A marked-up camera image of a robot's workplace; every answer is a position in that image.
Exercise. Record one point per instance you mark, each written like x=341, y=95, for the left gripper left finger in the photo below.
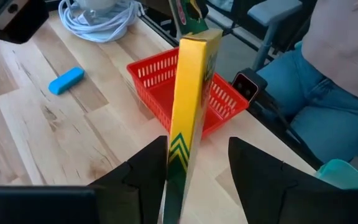
x=141, y=186

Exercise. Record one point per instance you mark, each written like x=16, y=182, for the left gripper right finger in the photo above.
x=275, y=193

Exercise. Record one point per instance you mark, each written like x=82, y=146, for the yellow green crayon box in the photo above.
x=188, y=109

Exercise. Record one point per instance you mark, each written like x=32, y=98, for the blue eraser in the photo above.
x=66, y=81

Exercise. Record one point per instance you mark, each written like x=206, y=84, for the teal translucent plastic bin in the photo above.
x=340, y=175

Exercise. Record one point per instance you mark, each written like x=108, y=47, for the red plastic slotted basket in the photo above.
x=154, y=90

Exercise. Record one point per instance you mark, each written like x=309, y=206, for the person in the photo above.
x=337, y=46

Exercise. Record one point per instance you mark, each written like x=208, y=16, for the blue-grey chair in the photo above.
x=272, y=9

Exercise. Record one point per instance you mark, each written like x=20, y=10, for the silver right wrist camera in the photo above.
x=9, y=14

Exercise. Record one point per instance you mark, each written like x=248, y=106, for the black table-level camera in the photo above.
x=249, y=85

